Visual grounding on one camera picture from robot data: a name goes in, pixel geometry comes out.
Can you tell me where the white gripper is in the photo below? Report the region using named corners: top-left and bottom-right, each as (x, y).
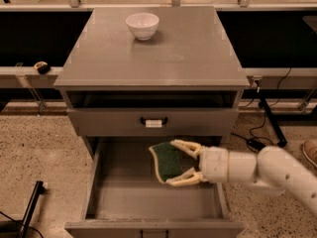
top-left (166, 140), bottom-right (229, 186)

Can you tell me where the small black yellow device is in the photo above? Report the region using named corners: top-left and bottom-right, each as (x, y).
top-left (34, 61), bottom-right (51, 74)

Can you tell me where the green yellow sponge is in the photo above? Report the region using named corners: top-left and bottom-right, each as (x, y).
top-left (149, 142), bottom-right (182, 183)

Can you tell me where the grey drawer cabinet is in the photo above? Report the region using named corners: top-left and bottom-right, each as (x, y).
top-left (54, 6), bottom-right (249, 154)

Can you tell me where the black stand leg left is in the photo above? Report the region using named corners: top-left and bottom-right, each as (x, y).
top-left (17, 180), bottom-right (45, 238)

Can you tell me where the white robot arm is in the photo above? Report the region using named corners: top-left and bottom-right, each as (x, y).
top-left (166, 140), bottom-right (317, 214)

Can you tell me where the closed grey top drawer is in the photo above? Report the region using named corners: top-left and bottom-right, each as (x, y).
top-left (67, 108), bottom-right (238, 137)

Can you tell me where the tan shoe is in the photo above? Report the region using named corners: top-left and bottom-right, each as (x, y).
top-left (303, 140), bottom-right (317, 168)

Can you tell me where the black power adapter with cable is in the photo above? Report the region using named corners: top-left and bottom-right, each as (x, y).
top-left (230, 67), bottom-right (293, 152)

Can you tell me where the open grey middle drawer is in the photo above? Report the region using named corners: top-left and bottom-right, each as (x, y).
top-left (65, 137), bottom-right (244, 238)

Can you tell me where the black white drawer handle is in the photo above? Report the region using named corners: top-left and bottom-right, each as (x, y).
top-left (140, 117), bottom-right (168, 128)

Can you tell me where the white ceramic bowl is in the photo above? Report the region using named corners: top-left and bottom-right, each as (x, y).
top-left (126, 13), bottom-right (159, 41)

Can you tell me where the black stand leg right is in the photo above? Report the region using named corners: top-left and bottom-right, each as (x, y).
top-left (257, 88), bottom-right (287, 148)

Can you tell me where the black stand leg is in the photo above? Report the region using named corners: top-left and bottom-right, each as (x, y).
top-left (17, 180), bottom-right (45, 238)
top-left (257, 88), bottom-right (287, 148)

